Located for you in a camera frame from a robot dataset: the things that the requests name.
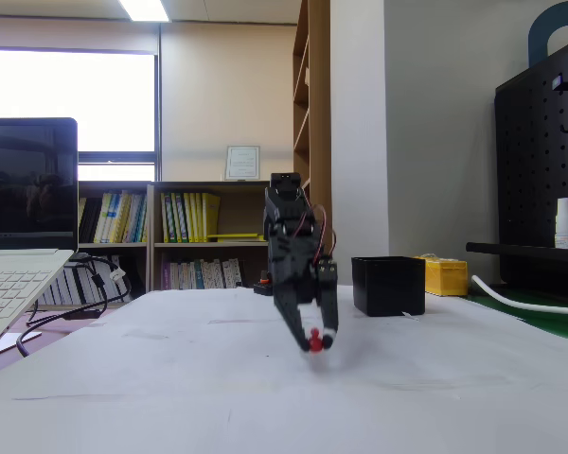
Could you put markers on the white taped paper sheets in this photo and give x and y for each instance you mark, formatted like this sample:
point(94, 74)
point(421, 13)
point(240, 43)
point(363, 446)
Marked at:
point(218, 402)

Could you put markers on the black binder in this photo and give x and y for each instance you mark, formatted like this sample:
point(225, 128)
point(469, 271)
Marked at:
point(91, 220)

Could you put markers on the flat lying yellow book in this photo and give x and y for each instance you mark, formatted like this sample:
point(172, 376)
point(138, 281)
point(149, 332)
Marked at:
point(232, 237)

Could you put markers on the low wooden bookshelf wide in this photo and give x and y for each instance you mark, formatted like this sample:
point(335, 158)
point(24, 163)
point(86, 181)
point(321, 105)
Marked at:
point(236, 213)

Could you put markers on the thin yellow book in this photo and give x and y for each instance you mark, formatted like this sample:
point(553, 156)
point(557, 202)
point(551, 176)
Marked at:
point(200, 217)
point(193, 217)
point(187, 217)

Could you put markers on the black square container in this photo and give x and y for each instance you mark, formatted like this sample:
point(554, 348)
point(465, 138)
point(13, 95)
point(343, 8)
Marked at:
point(388, 288)

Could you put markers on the black orange clamp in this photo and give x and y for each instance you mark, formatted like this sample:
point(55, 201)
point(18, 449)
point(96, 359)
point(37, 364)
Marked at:
point(265, 279)

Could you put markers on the small red pin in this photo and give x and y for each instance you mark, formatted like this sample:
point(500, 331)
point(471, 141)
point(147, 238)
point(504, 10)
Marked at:
point(315, 345)

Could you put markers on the yellow white book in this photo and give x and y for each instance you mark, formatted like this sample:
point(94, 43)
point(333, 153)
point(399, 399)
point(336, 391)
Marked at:
point(104, 217)

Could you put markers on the wide yellow book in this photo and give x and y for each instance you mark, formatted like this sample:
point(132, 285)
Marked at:
point(211, 215)

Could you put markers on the low wooden bookshelf narrow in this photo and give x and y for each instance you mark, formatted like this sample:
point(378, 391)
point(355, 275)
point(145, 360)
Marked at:
point(149, 213)

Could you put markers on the white framed certificate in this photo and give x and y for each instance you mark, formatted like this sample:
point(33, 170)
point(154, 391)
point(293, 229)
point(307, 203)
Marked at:
point(243, 163)

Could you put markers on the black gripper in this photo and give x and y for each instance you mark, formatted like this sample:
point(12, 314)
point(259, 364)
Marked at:
point(297, 284)

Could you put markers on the green white book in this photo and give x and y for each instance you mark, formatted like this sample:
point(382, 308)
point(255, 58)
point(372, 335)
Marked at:
point(170, 217)
point(179, 217)

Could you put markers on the ceiling light panel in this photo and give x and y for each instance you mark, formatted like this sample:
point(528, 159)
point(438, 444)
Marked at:
point(144, 9)

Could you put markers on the black perforated arm base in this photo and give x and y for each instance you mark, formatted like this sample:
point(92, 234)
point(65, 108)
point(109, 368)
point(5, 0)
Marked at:
point(263, 289)

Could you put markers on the green desk mat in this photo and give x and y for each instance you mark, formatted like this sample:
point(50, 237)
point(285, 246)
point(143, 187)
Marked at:
point(549, 321)

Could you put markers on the purple book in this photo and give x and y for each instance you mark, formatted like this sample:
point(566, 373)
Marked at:
point(165, 276)

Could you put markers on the yellow cardboard box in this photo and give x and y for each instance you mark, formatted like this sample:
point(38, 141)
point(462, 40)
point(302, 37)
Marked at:
point(447, 279)

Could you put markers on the white dropper bottle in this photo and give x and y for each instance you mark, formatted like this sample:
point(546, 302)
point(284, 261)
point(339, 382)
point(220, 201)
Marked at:
point(565, 227)

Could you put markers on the white laptop dark screen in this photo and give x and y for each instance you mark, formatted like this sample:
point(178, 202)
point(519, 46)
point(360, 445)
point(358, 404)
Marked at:
point(28, 189)

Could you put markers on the black pegboard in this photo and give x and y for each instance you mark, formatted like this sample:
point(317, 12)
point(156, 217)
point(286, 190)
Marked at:
point(530, 189)

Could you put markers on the window with dark frame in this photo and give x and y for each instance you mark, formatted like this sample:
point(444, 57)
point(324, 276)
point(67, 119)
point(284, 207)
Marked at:
point(71, 99)

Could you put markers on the tall wooden bookshelf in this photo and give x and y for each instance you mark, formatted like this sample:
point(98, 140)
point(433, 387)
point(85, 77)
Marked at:
point(319, 142)

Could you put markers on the dark teal arched object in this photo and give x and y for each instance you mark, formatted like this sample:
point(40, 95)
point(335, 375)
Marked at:
point(539, 33)

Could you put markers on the white card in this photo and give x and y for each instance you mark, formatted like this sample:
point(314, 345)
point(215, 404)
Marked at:
point(14, 341)

